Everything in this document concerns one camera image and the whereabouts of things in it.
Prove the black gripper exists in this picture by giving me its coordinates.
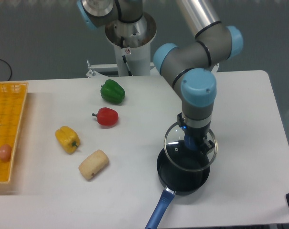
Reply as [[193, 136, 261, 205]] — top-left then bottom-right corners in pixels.
[[177, 113, 215, 155]]

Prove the glass pot lid blue knob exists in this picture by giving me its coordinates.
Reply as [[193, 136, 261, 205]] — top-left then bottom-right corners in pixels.
[[164, 122, 218, 172]]

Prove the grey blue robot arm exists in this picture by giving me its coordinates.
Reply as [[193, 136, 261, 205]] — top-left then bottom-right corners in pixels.
[[77, 0, 244, 154]]

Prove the red bell pepper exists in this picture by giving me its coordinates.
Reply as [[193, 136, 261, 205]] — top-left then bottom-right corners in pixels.
[[92, 107, 118, 126]]

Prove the green bell pepper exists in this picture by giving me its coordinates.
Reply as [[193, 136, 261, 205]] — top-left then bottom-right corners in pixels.
[[100, 79, 125, 104]]

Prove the beige bread loaf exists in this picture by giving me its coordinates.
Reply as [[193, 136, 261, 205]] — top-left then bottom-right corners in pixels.
[[78, 150, 109, 180]]

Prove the yellow bell pepper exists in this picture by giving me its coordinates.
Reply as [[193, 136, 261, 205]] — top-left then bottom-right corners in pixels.
[[55, 126, 80, 154]]

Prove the yellow plastic basket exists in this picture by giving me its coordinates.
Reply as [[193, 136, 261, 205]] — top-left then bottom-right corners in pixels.
[[0, 82, 29, 184]]

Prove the brown egg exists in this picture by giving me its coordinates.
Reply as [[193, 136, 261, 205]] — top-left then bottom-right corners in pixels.
[[0, 144, 12, 162]]

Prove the blue handled saucepan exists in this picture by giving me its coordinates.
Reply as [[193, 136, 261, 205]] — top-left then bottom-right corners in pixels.
[[145, 149, 210, 229]]

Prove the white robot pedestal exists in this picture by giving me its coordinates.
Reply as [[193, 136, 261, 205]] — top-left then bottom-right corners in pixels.
[[86, 11, 173, 79]]

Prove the black cable on pedestal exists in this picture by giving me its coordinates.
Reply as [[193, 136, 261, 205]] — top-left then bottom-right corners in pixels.
[[120, 35, 134, 77]]

